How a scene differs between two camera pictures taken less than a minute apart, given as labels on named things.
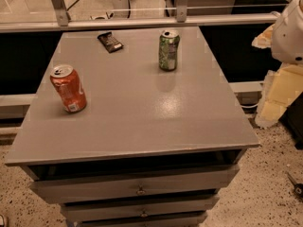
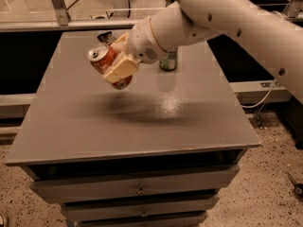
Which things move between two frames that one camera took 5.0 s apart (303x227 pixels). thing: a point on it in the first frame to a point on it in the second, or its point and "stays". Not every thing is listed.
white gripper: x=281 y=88 to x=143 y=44
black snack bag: x=109 y=42 stays
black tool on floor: x=297 y=187 stays
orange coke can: x=69 y=86 to x=99 y=57
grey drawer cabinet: x=115 y=141 stays
